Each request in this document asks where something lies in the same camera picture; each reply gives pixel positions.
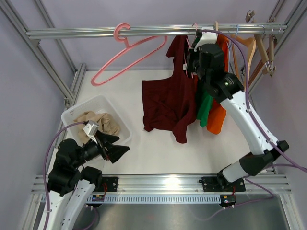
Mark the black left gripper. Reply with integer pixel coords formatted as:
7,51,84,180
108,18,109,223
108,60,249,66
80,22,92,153
72,129,130,168

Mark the beige t shirt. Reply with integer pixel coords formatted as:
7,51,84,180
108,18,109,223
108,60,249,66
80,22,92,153
74,111,121,137

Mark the green t shirt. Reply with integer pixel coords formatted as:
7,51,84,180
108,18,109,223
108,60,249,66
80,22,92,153
193,69,213,127

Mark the maroon t shirt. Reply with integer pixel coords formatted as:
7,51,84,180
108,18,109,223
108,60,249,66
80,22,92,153
142,36,196,144

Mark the thick pink plastic hanger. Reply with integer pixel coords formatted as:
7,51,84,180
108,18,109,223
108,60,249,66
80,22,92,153
90,23,168,87

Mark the thin pink wire hanger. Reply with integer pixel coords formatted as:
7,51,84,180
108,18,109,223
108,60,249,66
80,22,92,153
183,23,198,79

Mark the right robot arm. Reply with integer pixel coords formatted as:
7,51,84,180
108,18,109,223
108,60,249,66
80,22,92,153
187,44,289,190

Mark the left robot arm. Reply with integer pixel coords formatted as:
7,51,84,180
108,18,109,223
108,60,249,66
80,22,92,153
38,131,130,230

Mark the orange t shirt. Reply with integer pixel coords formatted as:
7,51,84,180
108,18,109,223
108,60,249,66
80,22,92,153
206,35,229,135

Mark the brown wooden clip hanger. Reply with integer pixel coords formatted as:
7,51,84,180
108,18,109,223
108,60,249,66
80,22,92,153
245,10,278,78

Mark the white plastic basket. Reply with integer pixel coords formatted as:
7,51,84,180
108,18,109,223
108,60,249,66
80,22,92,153
61,95,132,145

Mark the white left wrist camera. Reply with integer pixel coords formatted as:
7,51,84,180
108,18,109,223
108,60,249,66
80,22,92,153
83,120,99,143

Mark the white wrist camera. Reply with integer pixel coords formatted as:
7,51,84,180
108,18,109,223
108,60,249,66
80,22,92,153
194,26,218,52
83,120,99,143

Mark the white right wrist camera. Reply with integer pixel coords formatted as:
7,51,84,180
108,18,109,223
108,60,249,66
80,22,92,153
194,26,218,52

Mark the blue wire hanger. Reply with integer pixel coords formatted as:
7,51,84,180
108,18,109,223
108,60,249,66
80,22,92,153
227,24,240,59

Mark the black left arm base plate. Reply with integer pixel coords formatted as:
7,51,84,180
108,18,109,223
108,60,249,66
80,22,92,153
94,176,118,192

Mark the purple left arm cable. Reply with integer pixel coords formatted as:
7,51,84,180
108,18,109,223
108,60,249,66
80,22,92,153
42,121,87,230

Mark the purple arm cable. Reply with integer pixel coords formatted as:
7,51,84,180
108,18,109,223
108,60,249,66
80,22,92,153
42,121,87,230
194,28,307,221

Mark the white slotted cable duct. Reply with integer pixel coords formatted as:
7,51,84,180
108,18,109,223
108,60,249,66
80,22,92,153
86,194,221,204

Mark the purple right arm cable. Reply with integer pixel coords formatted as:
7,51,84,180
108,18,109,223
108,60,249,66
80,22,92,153
194,28,307,221

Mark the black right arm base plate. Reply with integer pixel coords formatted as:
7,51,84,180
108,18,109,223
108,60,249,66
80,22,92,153
198,176,246,192

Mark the aluminium hanging rail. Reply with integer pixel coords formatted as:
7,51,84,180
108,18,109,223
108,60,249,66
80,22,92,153
26,23,288,40

